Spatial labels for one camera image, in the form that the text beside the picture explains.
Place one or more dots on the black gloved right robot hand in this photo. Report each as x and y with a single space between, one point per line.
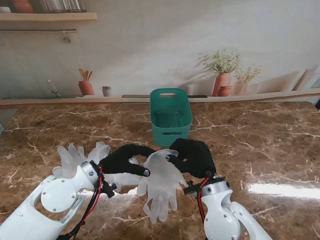
197 160

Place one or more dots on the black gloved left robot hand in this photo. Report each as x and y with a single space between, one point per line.
117 162

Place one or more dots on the translucent white disposable glove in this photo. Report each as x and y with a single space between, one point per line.
68 160
160 207
98 152
162 172

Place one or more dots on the green plastic basket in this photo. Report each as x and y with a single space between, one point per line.
160 135

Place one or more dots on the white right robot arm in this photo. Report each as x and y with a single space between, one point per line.
220 215

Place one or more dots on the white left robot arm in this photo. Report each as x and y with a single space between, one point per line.
50 200

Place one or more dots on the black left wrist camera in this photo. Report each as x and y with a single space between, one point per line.
108 190

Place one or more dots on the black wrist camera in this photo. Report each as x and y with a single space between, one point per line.
108 190
191 189

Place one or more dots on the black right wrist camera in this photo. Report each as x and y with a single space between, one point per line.
191 189

